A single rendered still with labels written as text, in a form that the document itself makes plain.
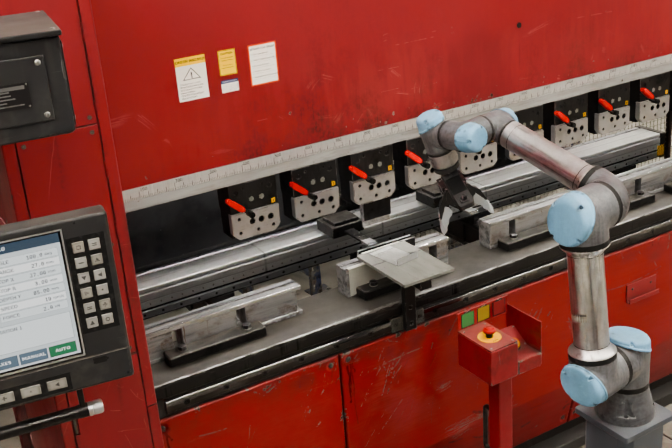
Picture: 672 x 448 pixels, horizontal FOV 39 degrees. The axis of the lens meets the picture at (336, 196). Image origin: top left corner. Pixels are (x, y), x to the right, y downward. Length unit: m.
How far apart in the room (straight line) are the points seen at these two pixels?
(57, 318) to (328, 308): 1.21
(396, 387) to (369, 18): 1.16
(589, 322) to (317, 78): 1.01
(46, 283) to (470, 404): 1.82
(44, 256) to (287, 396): 1.21
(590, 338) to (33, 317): 1.27
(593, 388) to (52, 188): 1.35
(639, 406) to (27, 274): 1.53
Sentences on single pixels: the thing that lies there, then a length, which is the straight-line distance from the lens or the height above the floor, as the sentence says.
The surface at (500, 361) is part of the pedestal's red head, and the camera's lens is 2.92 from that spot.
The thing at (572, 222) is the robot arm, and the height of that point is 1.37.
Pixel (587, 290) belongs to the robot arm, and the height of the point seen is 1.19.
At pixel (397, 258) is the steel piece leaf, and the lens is 2.94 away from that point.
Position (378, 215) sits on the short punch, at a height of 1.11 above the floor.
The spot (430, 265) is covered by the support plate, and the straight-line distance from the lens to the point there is 2.89.
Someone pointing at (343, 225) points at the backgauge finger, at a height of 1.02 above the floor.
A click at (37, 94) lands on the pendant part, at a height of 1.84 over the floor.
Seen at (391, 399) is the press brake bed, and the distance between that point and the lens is 3.11.
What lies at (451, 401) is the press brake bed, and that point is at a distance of 3.27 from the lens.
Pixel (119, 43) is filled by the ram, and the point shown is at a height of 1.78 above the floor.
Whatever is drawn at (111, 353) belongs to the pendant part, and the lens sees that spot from 1.97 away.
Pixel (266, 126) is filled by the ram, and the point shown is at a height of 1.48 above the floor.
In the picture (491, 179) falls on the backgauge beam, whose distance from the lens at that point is 3.60.
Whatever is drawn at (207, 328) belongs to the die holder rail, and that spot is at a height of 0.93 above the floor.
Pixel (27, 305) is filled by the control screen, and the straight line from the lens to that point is 1.91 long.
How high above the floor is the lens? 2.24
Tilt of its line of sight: 21 degrees down
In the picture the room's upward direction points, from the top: 5 degrees counter-clockwise
